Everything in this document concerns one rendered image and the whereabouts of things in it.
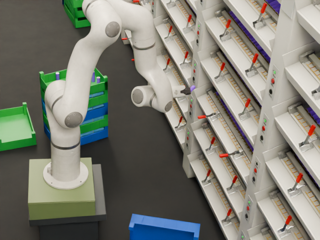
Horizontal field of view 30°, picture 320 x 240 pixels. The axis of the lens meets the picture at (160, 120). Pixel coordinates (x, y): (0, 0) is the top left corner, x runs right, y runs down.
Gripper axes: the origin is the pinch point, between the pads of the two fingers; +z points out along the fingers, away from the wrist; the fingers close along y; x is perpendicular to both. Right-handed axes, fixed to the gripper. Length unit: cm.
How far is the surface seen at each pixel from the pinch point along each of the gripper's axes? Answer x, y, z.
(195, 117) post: 13.0, 9.2, 18.0
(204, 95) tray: 2.6, 1.1, 15.6
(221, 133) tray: 19.5, -16.1, 1.5
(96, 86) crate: -7, 61, 5
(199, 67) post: -9.9, -3.7, 7.8
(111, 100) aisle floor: 1, 93, 47
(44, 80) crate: -13, 85, -10
